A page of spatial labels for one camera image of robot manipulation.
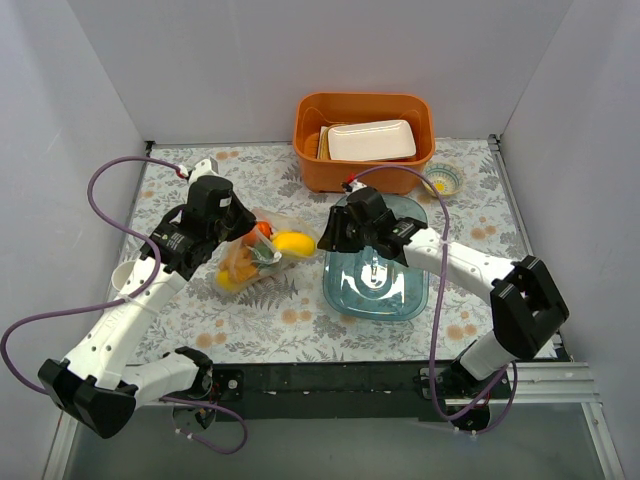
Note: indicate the bright yellow lemon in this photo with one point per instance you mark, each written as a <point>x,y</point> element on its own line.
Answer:
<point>224,281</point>

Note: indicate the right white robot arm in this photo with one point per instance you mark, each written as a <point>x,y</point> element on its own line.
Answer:
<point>526,305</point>

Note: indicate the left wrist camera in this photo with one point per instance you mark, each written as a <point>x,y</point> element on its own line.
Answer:
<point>203,168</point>

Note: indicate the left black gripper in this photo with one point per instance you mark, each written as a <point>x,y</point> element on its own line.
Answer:
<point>239,216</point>

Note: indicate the small patterned bowl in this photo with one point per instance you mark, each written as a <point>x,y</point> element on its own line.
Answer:
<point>446,178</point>

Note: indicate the floral tablecloth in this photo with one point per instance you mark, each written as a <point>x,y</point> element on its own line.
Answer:
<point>285,318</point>

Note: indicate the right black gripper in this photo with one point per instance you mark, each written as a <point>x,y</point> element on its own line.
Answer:
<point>335,229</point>

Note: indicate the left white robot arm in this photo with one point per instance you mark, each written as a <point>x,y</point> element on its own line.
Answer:
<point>93,382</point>

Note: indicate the white cup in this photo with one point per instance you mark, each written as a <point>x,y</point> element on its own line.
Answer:
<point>121,278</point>

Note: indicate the small orange pumpkin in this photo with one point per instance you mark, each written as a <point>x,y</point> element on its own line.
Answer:
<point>264,228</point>

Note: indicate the orange plastic basin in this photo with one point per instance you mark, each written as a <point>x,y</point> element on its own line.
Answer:
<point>327,109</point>

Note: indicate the tan plates in basin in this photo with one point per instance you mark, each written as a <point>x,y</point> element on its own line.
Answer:
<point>319,143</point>

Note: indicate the clear blue glass dish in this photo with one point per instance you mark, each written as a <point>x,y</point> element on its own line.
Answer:
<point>366,285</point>

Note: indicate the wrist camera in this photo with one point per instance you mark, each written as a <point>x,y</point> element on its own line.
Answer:
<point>352,184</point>
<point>203,168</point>

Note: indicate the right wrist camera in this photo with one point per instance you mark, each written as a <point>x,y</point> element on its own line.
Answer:
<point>352,184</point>

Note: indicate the white rectangular tray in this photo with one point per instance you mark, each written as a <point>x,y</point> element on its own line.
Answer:
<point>384,140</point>

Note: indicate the clear zip top bag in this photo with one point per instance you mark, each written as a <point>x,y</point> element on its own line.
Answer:
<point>278,222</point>

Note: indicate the yellow mango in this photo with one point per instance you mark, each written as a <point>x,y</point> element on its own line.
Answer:
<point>296,244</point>

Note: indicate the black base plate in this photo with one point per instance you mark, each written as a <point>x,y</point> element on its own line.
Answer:
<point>334,390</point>

